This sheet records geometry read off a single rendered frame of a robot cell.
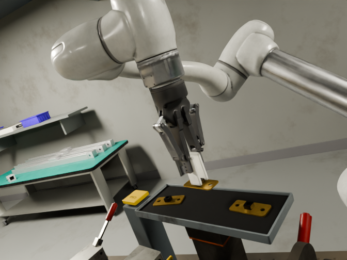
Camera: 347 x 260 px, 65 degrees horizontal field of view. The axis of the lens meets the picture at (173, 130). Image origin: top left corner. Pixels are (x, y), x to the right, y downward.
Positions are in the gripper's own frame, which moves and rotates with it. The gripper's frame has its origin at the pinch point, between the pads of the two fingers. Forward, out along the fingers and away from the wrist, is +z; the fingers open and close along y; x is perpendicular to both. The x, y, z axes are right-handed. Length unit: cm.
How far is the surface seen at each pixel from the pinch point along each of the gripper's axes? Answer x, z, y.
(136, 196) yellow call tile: -25.4, 9.5, 2.8
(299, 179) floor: -74, 126, -197
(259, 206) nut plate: 12.6, 9.2, -1.9
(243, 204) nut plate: 8.9, 9.2, -1.7
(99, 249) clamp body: -31.8, 19.5, 17.1
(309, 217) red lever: 22.1, 10.1, -2.3
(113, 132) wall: -305, 45, -152
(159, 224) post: -23.1, 20.6, 0.6
